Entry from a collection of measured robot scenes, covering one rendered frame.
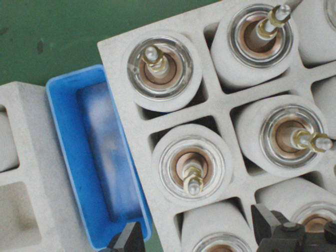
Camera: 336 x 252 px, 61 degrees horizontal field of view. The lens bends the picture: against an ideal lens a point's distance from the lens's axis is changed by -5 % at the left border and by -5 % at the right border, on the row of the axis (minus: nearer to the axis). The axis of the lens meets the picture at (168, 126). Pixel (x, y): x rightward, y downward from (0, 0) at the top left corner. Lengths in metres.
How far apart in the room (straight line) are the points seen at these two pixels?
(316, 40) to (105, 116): 0.40
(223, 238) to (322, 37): 0.26
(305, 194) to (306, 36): 0.20
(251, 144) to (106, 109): 0.34
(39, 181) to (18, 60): 0.31
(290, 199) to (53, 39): 0.53
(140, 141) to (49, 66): 0.31
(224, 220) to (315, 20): 0.26
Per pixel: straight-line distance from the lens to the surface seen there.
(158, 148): 0.34
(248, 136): 0.35
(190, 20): 0.43
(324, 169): 0.46
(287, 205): 0.38
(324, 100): 0.44
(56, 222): 0.49
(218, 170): 0.34
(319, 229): 0.38
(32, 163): 0.47
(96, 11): 0.65
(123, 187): 0.61
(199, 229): 0.37
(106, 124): 0.61
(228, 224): 0.37
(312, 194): 0.38
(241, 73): 0.35
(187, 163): 0.31
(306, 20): 0.41
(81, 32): 0.65
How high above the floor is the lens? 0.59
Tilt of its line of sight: 86 degrees down
